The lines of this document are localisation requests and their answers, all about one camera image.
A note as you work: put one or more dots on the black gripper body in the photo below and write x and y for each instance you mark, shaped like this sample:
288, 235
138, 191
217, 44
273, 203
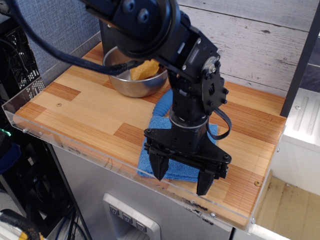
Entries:
214, 130

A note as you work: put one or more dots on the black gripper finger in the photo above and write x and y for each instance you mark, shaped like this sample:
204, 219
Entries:
159, 165
205, 180

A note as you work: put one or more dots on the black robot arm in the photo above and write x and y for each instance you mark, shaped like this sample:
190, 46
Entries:
157, 29

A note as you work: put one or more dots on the clear acrylic table guard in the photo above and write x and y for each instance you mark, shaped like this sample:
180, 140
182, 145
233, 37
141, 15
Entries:
82, 110

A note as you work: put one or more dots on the silver toy fridge cabinet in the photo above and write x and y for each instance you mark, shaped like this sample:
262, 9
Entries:
117, 204

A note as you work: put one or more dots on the yellow plastic food piece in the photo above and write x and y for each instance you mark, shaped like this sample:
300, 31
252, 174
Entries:
144, 71

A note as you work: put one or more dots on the stainless steel bowl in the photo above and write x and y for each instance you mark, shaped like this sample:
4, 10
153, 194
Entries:
133, 88

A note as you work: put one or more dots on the white toy sink unit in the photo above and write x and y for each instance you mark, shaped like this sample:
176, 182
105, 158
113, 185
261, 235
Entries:
296, 160

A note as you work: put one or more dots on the yellow object bottom left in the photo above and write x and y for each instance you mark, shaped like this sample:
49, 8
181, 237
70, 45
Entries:
28, 236

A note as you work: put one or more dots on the spoon with blue handle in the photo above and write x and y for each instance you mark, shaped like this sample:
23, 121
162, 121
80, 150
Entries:
163, 105

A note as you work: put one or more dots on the black vertical post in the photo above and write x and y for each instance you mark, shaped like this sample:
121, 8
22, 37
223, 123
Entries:
302, 63

